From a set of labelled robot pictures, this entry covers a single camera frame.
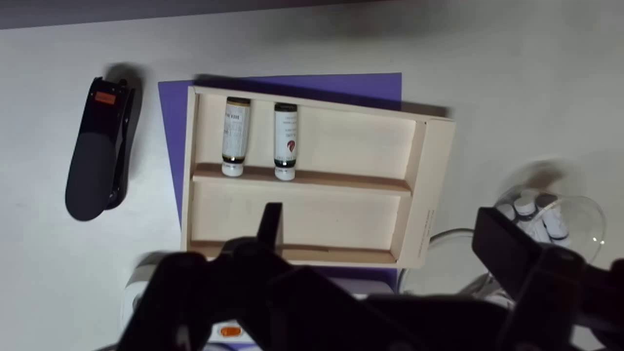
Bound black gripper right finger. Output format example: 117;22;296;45
470;205;590;351

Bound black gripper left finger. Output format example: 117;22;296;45
253;201;286;257

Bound wooden compartment tray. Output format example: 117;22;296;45
179;84;458;271

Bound clear plastic container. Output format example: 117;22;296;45
491;158;610;263

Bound white bottle black cap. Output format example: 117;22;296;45
218;94;255;179
271;100;302;183

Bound small white vial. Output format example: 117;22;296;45
536;191;573;242
511;189;542;224

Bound white power strip orange switches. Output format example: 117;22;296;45
204;316;261;351

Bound purple paper sheet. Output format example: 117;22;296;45
156;70;405;295

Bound black stapler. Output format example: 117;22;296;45
62;64;144;224

